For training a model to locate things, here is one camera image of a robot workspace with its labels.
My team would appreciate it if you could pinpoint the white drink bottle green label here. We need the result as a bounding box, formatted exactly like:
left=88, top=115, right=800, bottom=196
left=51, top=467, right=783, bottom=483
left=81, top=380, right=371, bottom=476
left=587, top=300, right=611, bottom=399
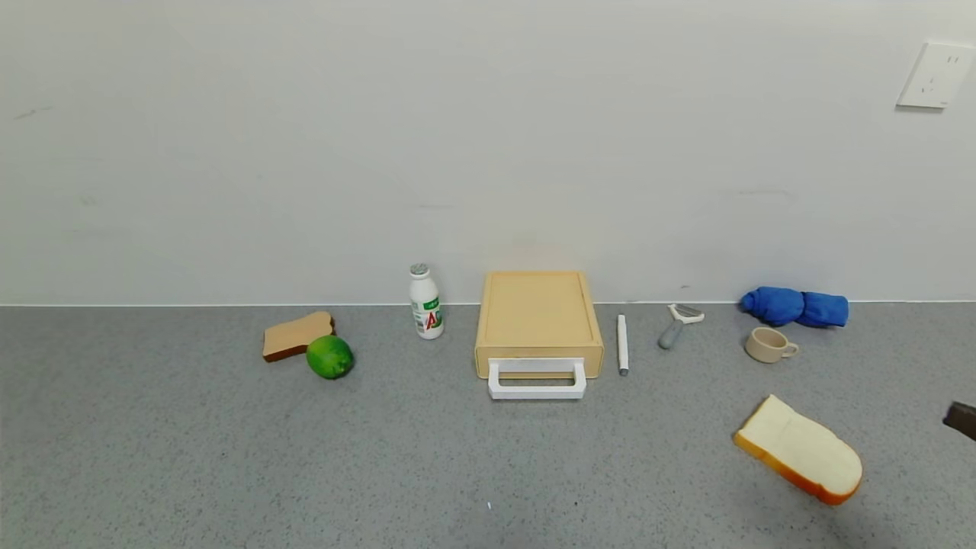
left=409, top=264, right=445, bottom=341

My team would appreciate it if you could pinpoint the beige cup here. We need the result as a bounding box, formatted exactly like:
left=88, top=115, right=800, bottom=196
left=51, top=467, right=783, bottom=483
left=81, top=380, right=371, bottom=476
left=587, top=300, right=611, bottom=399
left=744, top=326, right=800, bottom=364

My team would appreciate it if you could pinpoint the white bread slice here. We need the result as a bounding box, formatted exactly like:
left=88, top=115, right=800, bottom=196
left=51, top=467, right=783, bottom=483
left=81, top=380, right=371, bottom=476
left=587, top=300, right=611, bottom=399
left=734, top=394, right=864, bottom=506

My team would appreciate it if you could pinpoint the green lime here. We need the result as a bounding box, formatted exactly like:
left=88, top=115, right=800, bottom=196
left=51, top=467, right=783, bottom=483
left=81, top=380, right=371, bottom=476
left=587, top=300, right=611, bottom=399
left=306, top=335, right=355, bottom=380

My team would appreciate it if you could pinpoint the yellow drawer cabinet housing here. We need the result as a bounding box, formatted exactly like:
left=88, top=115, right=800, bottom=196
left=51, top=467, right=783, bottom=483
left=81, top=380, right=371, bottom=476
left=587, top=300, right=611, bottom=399
left=474, top=271, right=605, bottom=380

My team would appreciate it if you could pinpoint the brown toast slice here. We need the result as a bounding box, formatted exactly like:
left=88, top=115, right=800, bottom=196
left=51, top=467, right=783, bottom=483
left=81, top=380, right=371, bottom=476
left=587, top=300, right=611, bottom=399
left=263, top=311, right=336, bottom=364

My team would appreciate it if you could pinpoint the white wall socket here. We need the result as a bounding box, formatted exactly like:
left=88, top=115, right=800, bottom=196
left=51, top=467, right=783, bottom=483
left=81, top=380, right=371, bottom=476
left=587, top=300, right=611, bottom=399
left=895, top=43, right=976, bottom=111

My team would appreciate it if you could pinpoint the peeler with grey handle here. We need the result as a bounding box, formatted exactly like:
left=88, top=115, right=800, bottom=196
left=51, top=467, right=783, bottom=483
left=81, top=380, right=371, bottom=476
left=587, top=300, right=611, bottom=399
left=657, top=304, right=705, bottom=352

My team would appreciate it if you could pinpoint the rolled blue cloth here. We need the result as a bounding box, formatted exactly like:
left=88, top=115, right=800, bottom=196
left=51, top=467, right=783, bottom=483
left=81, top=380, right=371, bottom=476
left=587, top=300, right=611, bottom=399
left=739, top=287, right=849, bottom=329

